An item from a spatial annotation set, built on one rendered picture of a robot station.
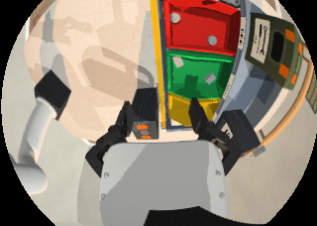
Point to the red bin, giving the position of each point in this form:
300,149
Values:
199,20

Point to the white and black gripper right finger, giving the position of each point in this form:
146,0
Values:
207,130

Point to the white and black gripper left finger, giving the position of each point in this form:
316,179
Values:
116,133

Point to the grey metal shelf rack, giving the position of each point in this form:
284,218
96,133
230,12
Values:
248,88

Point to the green open bin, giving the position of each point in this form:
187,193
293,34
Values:
188,80

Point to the yellow open bin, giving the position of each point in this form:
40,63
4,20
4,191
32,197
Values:
178,109

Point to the yellow bar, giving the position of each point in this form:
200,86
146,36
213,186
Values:
158,57

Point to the grey round disc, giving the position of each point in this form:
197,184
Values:
174,17
211,40

